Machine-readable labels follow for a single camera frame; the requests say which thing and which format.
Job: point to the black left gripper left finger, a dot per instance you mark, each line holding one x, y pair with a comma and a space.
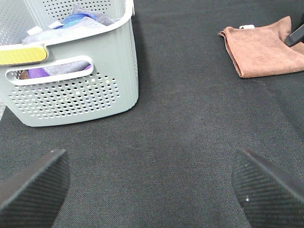
34, 197

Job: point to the grey perforated laundry basket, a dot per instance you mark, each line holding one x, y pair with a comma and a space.
109, 86

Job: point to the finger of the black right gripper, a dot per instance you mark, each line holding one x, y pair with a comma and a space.
297, 35

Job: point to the blue cloth in basket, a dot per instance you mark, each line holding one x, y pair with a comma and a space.
72, 19

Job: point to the purple cloth in basket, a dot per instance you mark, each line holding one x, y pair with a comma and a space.
54, 70

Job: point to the grey cloth in basket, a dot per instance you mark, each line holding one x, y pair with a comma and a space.
79, 22

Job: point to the black fabric table mat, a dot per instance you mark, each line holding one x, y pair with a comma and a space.
167, 162

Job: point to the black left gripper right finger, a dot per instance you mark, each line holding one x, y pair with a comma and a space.
269, 197

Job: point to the brown towel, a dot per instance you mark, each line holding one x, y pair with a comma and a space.
261, 51

